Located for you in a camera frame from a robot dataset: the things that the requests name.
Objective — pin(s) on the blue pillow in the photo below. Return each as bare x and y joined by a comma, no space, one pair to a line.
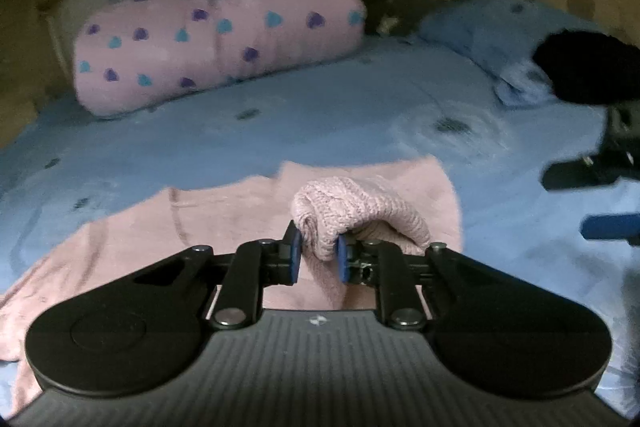
480,32

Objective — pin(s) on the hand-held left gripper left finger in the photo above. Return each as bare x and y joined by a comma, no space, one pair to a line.
295,257

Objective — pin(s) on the pink heart-print rolled quilt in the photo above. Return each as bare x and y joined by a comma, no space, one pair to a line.
210,27

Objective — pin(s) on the black cloth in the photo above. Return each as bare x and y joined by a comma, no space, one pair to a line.
585,67

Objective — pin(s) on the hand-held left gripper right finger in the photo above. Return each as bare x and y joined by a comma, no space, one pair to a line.
342,261

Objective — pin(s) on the blue bed sheet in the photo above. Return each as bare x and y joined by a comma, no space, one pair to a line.
325,122

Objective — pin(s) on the pink knitted sweater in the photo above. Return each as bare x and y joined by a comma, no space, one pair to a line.
200,217

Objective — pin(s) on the dark grey cloth white trim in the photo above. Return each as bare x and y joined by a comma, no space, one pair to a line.
415,2

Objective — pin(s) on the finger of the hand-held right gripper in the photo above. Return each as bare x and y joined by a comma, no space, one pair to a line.
590,172
612,228

